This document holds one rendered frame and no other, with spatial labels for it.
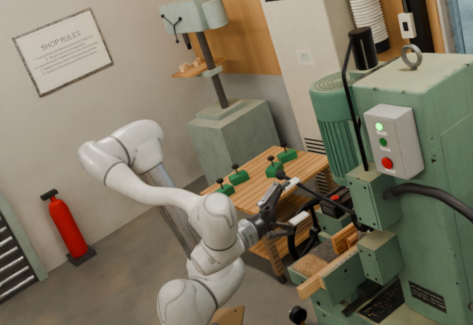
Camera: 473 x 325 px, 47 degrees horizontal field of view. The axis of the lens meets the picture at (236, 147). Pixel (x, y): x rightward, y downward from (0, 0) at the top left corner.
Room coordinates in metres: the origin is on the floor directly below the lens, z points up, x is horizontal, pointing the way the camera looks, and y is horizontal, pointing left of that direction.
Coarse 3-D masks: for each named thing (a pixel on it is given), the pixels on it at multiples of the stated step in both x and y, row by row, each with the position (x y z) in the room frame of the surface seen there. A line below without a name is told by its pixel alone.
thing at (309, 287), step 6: (354, 246) 1.46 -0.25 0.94; (336, 258) 1.43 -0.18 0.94; (330, 264) 1.42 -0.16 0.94; (312, 276) 1.39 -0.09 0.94; (306, 282) 1.37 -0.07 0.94; (312, 282) 1.36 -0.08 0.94; (318, 282) 1.37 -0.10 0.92; (300, 288) 1.35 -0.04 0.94; (306, 288) 1.35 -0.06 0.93; (312, 288) 1.36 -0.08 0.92; (318, 288) 1.37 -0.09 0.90; (300, 294) 1.35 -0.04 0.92; (306, 294) 1.35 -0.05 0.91
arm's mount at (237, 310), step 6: (240, 306) 1.79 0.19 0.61; (216, 312) 1.81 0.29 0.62; (222, 312) 1.79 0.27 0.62; (228, 312) 1.78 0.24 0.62; (234, 312) 1.77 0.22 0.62; (240, 312) 1.76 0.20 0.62; (216, 318) 1.77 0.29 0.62; (222, 318) 1.76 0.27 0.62; (228, 318) 1.75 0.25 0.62; (234, 318) 1.73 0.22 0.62; (240, 318) 1.72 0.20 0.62; (222, 324) 1.72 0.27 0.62; (228, 324) 1.71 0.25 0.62; (234, 324) 1.70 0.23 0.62; (240, 324) 1.69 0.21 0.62
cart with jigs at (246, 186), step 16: (256, 160) 3.30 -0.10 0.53; (272, 160) 3.02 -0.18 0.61; (288, 160) 3.11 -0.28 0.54; (304, 160) 3.06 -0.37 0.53; (320, 160) 2.98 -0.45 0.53; (240, 176) 3.05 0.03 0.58; (256, 176) 3.07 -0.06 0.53; (272, 176) 2.97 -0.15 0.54; (288, 176) 2.93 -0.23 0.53; (304, 176) 2.86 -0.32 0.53; (208, 192) 3.08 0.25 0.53; (224, 192) 2.91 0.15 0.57; (240, 192) 2.93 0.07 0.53; (256, 192) 2.86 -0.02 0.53; (288, 192) 2.75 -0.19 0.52; (240, 208) 2.75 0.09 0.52; (256, 208) 2.68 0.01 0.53; (288, 208) 3.14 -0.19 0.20; (304, 224) 2.89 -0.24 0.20; (272, 240) 2.67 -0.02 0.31; (304, 240) 2.79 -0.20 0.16; (272, 256) 2.65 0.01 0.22
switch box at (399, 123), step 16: (368, 112) 1.18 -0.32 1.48; (384, 112) 1.15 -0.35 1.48; (400, 112) 1.12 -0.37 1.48; (368, 128) 1.17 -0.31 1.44; (384, 128) 1.13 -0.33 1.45; (400, 128) 1.10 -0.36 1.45; (416, 128) 1.12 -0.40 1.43; (400, 144) 1.10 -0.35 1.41; (416, 144) 1.11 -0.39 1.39; (400, 160) 1.10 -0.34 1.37; (416, 160) 1.11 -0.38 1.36; (400, 176) 1.11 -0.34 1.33
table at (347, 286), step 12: (324, 240) 1.67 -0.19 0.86; (312, 252) 1.57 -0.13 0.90; (324, 252) 1.54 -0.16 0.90; (300, 276) 1.47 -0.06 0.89; (348, 276) 1.38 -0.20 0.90; (360, 276) 1.40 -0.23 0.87; (336, 288) 1.36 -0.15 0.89; (348, 288) 1.37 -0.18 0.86; (324, 300) 1.38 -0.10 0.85; (336, 300) 1.35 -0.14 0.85
